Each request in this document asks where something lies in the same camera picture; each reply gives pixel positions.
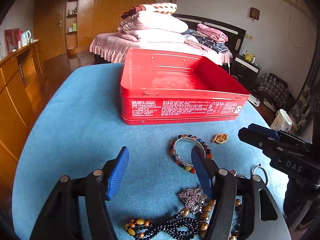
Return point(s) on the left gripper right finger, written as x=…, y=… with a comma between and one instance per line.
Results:
x=260, y=217

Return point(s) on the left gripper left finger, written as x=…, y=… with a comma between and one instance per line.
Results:
x=60, y=215

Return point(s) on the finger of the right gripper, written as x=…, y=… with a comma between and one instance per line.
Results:
x=264, y=131
x=255, y=141

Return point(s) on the gold amber pendant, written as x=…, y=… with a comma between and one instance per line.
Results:
x=220, y=138

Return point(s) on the silver bangle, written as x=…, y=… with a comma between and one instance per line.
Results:
x=181, y=149

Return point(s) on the silver wrist watch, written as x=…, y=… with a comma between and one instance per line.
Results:
x=257, y=171

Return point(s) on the white bucket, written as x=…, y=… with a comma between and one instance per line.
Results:
x=282, y=122

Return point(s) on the white bathroom scale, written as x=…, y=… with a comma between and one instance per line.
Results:
x=253, y=100

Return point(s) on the plaid bag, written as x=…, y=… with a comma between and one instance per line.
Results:
x=275, y=88

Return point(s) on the dark curtain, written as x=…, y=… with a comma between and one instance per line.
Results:
x=302, y=113

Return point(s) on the dark nightstand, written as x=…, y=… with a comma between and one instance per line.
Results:
x=245, y=72

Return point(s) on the yellow plush toy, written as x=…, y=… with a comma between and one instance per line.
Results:
x=249, y=57

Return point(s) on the dark headboard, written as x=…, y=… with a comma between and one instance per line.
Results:
x=235, y=34

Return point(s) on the blue table cloth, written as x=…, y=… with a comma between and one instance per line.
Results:
x=80, y=129

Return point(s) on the folded pink clothes pile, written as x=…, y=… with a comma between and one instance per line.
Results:
x=212, y=38

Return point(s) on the red metal tin box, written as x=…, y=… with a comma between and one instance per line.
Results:
x=167, y=87

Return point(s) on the stack of folded quilts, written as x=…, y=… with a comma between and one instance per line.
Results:
x=152, y=23

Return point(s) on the wooden sideboard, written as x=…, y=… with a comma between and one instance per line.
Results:
x=22, y=79

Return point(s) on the bed with pink cover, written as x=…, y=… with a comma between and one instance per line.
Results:
x=113, y=48

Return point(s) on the white electric kettle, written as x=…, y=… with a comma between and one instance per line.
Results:
x=25, y=38

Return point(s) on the red thermos bottle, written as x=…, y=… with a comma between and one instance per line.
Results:
x=20, y=32

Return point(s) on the wooden wardrobe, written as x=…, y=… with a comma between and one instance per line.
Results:
x=61, y=25

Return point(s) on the small wall calendar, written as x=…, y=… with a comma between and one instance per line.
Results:
x=254, y=14

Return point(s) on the wall air conditioner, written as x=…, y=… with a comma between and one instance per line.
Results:
x=298, y=4

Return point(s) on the red picture frame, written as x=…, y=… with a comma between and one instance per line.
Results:
x=11, y=39

